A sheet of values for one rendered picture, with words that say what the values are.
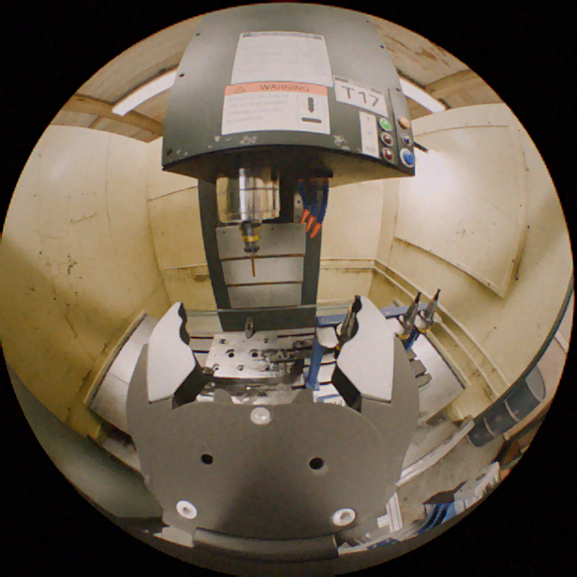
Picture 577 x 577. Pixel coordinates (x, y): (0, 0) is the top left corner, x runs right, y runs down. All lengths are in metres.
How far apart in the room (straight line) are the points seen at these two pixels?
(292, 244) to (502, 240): 1.10
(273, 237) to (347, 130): 0.71
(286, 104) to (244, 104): 0.06
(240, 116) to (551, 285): 1.06
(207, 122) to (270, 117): 0.09
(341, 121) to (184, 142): 0.24
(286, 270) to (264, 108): 0.83
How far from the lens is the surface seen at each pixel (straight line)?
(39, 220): 1.13
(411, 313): 0.54
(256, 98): 0.31
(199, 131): 0.30
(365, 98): 0.37
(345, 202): 1.40
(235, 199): 0.38
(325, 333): 0.44
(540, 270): 0.95
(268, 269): 0.95
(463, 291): 1.05
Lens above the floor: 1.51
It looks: 29 degrees down
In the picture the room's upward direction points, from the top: 1 degrees counter-clockwise
